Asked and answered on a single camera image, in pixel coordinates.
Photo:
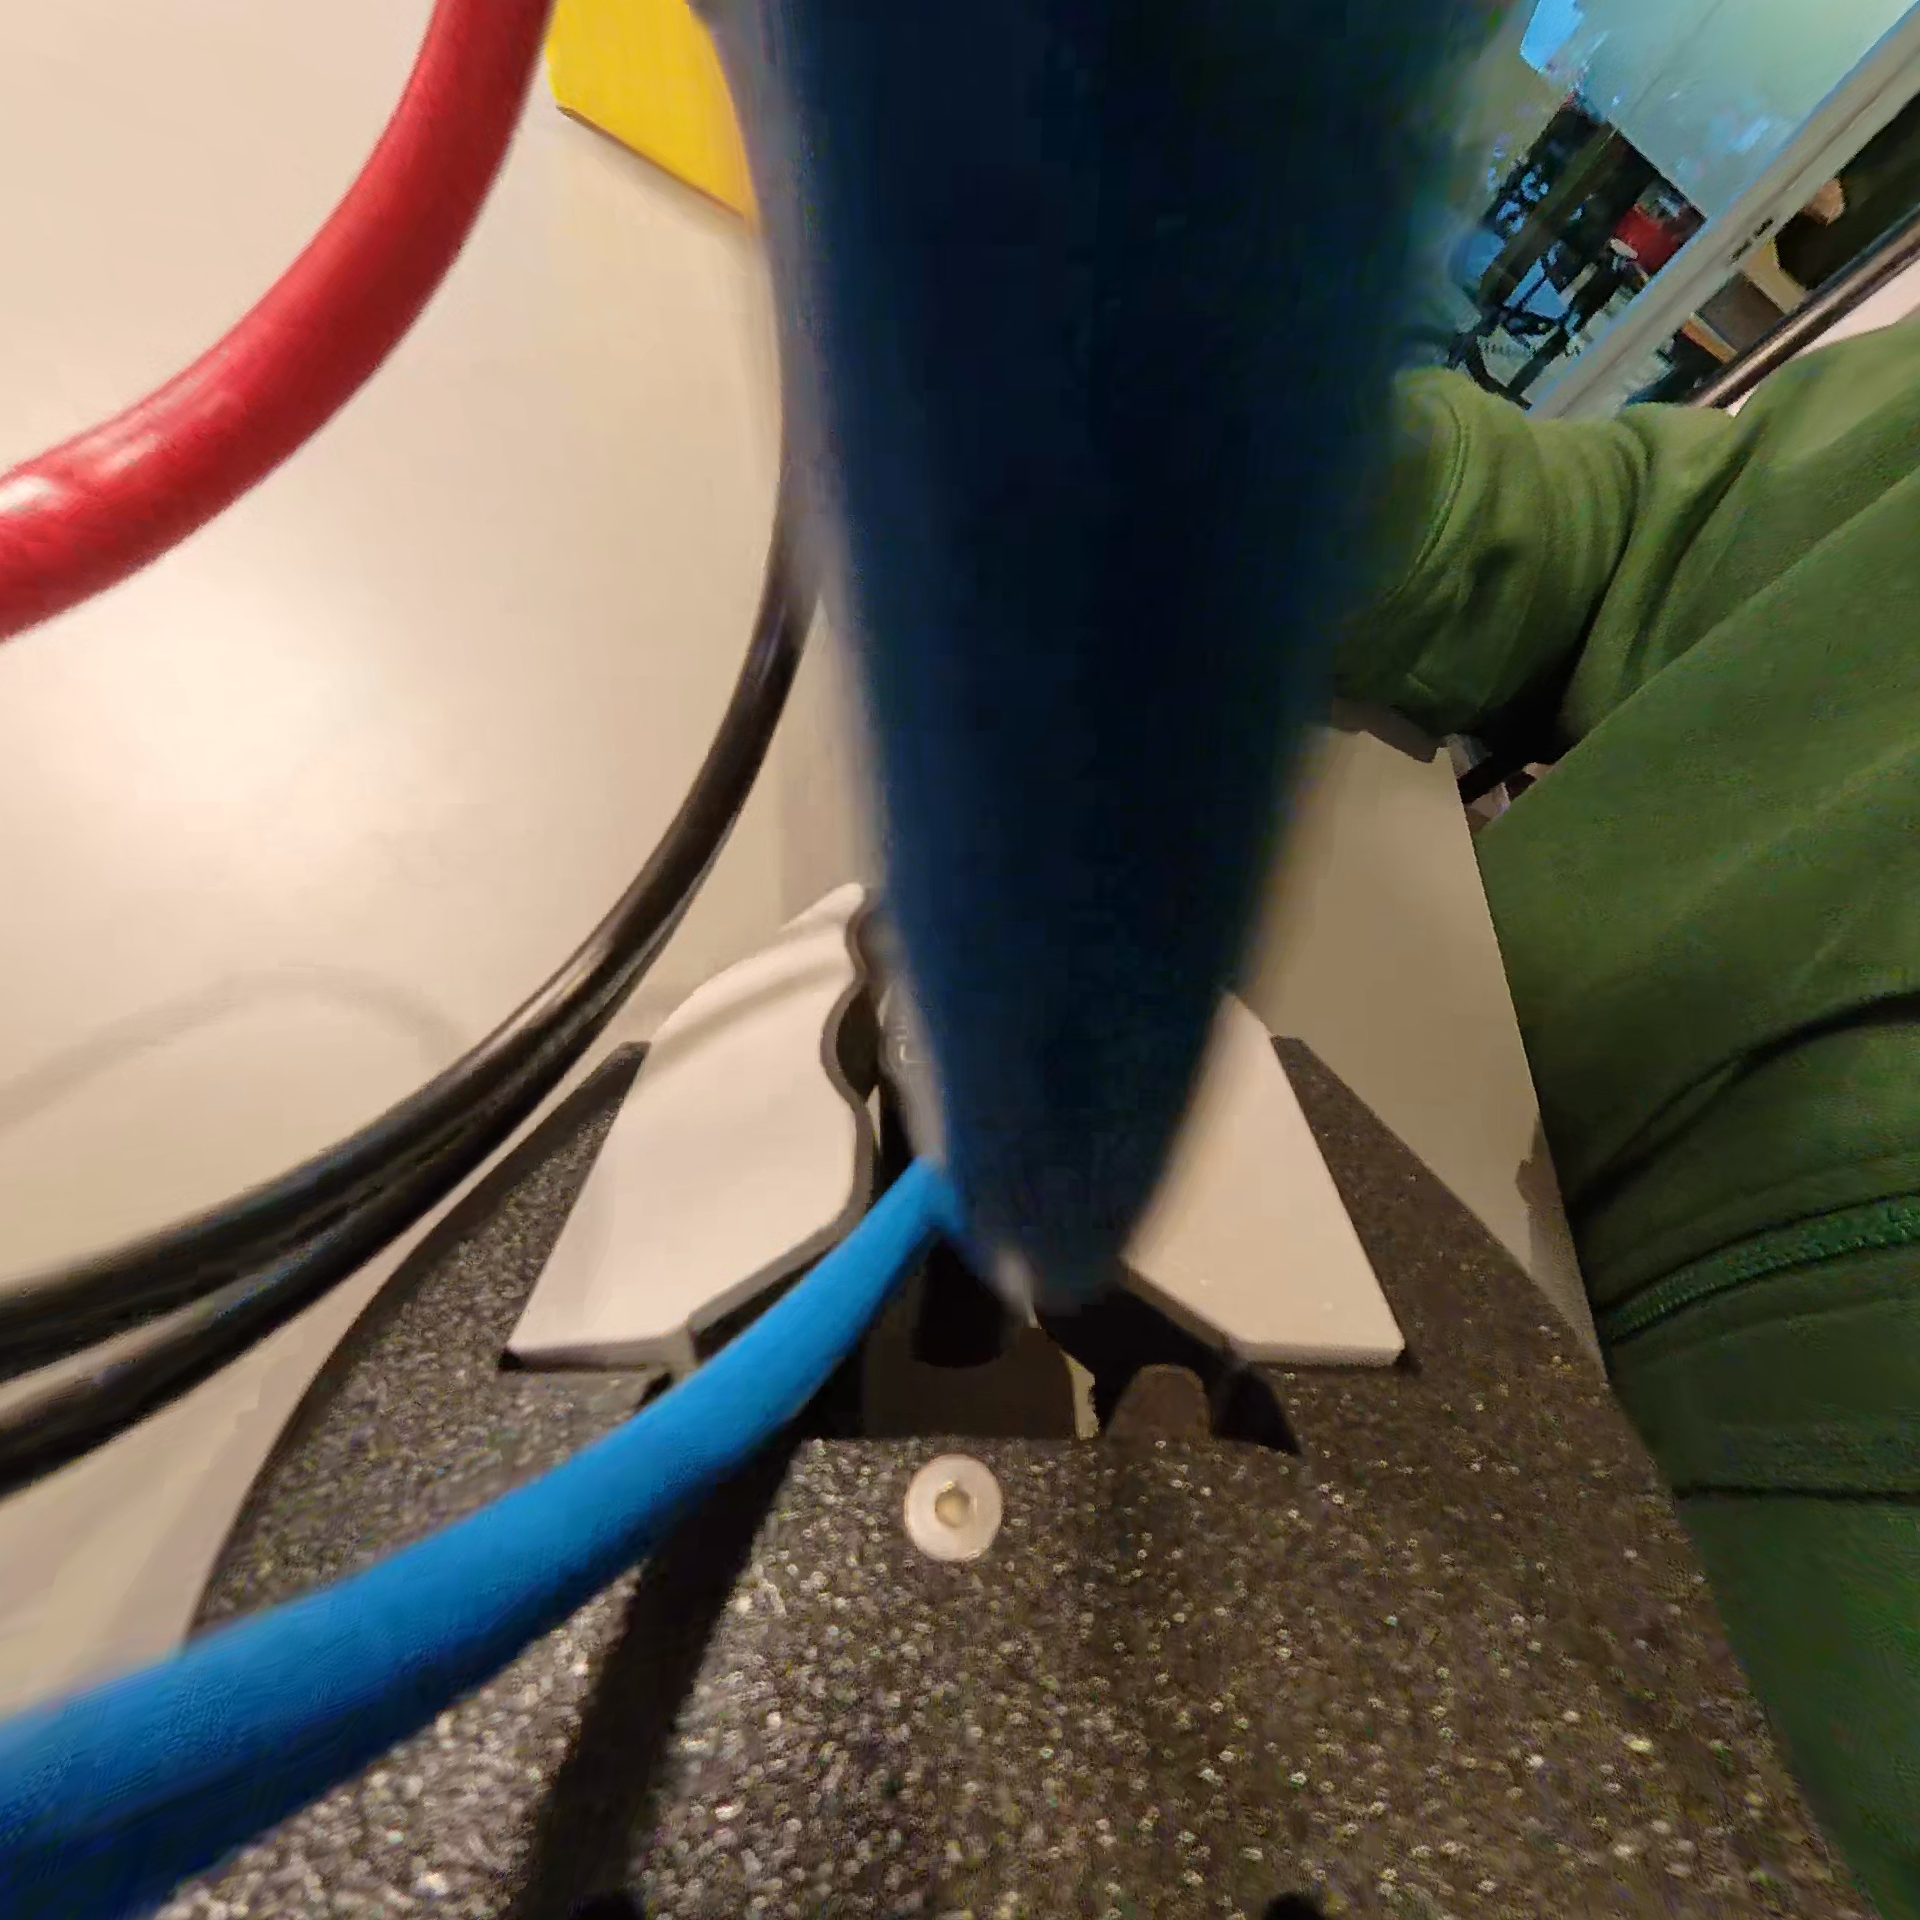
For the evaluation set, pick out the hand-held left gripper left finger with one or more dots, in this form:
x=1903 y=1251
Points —
x=704 y=1172

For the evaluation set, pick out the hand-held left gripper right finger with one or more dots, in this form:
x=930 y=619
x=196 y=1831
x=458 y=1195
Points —
x=1275 y=1215

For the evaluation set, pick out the person's right forearm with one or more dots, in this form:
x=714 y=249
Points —
x=1500 y=571

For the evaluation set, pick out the person's green jacket torso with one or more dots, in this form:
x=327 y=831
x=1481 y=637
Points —
x=1723 y=1049

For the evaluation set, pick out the yellow plastic bin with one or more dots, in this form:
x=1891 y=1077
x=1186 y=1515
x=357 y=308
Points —
x=661 y=91

